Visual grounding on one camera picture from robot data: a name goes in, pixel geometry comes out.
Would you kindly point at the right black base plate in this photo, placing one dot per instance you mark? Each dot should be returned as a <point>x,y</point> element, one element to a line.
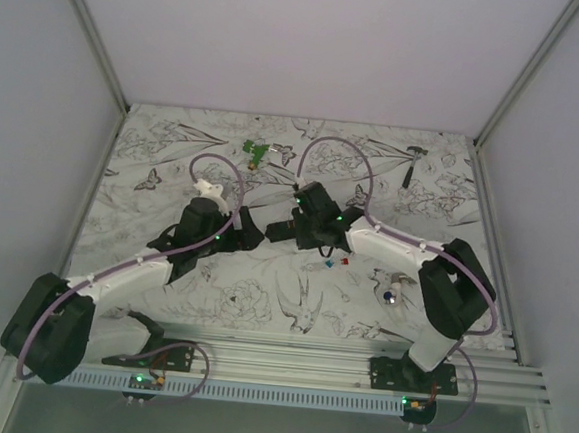
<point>402,375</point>

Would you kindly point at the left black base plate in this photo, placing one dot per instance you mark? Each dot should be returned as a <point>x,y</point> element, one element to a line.
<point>163,355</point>

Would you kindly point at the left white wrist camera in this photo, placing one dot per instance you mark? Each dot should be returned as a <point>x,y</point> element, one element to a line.
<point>212,192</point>

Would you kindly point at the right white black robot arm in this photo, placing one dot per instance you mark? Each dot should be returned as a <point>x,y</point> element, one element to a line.
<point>455,289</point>

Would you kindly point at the slotted grey cable duct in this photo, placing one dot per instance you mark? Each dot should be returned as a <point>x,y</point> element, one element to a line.
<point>226,390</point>

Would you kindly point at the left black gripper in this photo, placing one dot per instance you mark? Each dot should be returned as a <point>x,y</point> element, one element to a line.
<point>246,238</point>

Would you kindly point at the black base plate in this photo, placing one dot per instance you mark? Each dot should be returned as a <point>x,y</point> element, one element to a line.
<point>163,355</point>
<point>402,375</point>

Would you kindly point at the silver metal cylinder part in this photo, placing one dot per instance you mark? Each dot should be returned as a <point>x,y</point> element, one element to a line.
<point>403,279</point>

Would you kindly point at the controller board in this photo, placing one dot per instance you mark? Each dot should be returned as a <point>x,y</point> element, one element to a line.
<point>418,412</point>
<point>142,388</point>

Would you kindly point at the right controller board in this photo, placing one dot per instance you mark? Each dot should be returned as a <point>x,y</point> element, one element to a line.
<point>418,412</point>

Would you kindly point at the left controller board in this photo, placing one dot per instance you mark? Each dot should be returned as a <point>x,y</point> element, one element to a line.
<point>142,388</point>

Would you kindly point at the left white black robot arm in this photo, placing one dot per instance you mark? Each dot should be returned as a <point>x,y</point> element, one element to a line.
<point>63,322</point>

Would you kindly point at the floral patterned table mat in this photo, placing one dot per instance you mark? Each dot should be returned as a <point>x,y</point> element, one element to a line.
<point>277,287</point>

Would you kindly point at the aluminium rail frame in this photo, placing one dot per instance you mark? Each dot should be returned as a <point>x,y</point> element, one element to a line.
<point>343,363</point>

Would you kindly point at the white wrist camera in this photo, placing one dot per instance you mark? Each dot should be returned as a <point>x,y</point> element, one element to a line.
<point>212,192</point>
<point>299,192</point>

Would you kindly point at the white blue capped part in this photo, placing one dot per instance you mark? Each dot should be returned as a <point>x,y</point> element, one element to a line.
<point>393,294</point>

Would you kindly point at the black fuse box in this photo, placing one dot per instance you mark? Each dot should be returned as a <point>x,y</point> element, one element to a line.
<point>281,231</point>

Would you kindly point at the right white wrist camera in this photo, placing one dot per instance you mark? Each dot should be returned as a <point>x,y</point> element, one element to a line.
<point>299,192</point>

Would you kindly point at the small black hammer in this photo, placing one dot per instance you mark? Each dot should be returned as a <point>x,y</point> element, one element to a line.
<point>418,152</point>

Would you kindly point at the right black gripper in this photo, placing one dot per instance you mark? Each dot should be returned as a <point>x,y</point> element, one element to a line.
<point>302,241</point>

